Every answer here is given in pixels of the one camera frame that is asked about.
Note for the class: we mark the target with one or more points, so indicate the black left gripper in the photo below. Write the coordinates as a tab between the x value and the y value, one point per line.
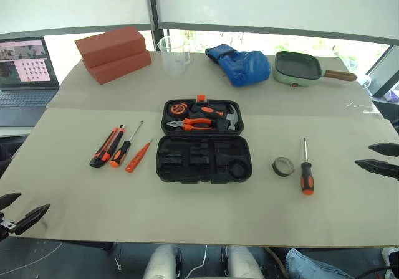
3	229

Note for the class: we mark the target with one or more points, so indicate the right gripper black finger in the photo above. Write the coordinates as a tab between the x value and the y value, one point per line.
388	149
383	168

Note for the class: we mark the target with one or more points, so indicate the black orange screwdriver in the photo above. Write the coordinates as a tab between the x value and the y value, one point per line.
307	176
120	154

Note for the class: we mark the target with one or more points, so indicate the black orange utility knife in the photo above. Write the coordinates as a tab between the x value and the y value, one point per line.
104	149

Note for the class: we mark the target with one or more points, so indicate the black tape roll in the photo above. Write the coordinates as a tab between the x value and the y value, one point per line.
278	169

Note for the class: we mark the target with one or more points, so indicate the orange voltage tester pen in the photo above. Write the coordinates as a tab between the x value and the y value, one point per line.
137	157

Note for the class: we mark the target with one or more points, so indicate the black plastic tool case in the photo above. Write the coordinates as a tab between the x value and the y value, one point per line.
187	174

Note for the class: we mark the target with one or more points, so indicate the purple patterned object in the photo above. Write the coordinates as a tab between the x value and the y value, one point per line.
394	94

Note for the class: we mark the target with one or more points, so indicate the white mug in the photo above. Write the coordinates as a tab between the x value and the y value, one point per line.
367	82

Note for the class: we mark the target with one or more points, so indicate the black computer monitor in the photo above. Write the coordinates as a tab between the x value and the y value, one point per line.
385	76

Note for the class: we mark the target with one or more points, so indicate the white side desk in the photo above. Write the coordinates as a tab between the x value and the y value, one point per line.
15	131

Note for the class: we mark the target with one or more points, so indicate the white shoe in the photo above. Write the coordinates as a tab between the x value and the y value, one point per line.
391	255

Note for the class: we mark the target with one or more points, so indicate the grey open laptop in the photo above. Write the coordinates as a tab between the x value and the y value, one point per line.
25	103

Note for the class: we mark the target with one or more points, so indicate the person's leg in jeans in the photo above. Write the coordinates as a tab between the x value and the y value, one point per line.
311	266

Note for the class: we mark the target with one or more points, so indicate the green electric frying pan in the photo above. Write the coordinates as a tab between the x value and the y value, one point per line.
297	65

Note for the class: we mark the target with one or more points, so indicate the silver rounded robot leg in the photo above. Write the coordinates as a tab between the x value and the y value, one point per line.
160	263
241	263

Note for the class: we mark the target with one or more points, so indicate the blue boxing glove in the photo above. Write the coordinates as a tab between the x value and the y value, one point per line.
246	68

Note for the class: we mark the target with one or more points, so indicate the red foam block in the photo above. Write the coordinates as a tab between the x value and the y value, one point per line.
120	68
109	44

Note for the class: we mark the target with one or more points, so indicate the white roller blind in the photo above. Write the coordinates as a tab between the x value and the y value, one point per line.
74	2
274	5

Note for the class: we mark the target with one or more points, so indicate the steel claw hammer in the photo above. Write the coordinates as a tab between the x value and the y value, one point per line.
207	110

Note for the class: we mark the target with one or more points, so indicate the orange black tape measure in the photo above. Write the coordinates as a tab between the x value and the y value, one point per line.
178	109

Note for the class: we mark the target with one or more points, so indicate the clear plastic measuring cup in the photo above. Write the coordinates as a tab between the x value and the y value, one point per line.
174	62

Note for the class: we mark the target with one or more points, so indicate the grey window frame post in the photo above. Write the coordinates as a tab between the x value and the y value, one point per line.
152	11

